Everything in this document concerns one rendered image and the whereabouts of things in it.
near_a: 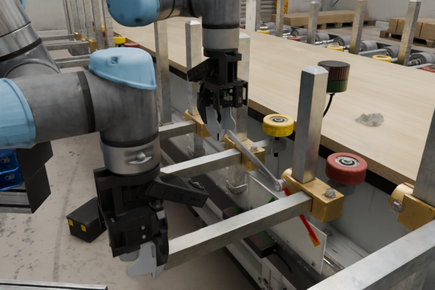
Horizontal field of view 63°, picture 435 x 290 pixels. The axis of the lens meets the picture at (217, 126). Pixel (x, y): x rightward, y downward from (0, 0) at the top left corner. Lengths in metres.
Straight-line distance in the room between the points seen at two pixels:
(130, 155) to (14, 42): 0.21
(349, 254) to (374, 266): 0.53
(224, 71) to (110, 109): 0.33
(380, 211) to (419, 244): 0.43
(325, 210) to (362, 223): 0.29
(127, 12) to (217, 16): 0.18
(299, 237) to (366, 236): 0.24
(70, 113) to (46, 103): 0.03
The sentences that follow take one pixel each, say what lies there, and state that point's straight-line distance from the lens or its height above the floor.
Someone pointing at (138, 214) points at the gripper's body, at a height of 0.96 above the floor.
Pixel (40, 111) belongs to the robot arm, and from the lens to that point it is 0.42.
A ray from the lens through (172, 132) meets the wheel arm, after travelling 1.08.
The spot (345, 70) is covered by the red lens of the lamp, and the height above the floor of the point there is 1.10.
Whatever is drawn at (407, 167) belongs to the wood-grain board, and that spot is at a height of 0.90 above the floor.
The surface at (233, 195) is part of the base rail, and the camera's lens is 1.00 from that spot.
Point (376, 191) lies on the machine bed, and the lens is 0.93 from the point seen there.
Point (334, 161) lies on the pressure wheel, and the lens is 0.78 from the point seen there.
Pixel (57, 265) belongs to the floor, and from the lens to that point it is 1.95.
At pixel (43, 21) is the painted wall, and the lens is 8.48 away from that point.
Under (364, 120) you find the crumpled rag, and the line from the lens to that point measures 1.02.
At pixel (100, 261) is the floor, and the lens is 1.90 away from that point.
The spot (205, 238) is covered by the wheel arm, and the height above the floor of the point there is 0.86.
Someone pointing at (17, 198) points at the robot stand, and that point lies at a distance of 0.99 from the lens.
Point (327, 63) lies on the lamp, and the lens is 0.72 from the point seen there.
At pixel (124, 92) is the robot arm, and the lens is 0.42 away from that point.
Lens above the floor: 1.27
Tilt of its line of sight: 24 degrees down
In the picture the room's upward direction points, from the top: straight up
